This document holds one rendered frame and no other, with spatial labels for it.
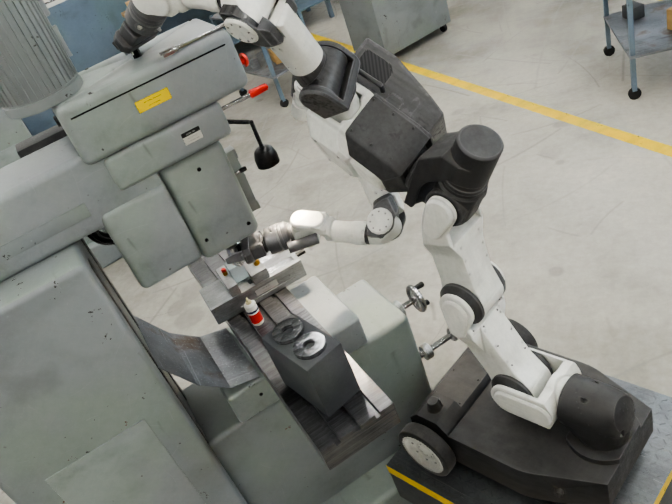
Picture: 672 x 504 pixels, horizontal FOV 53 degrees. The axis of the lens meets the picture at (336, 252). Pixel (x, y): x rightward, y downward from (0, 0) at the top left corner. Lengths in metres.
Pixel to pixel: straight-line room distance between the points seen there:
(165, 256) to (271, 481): 0.96
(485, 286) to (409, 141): 0.48
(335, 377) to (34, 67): 1.05
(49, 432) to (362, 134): 1.13
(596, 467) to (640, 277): 1.56
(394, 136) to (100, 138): 0.72
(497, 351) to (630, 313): 1.37
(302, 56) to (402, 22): 4.99
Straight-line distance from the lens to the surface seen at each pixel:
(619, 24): 5.36
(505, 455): 2.16
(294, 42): 1.53
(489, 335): 2.03
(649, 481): 2.30
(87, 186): 1.81
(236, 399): 2.19
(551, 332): 3.27
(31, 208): 1.82
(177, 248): 1.92
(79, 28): 8.45
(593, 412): 2.02
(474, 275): 1.90
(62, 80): 1.78
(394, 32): 6.48
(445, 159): 1.63
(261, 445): 2.36
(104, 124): 1.76
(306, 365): 1.75
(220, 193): 1.92
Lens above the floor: 2.32
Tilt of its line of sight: 34 degrees down
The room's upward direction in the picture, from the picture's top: 21 degrees counter-clockwise
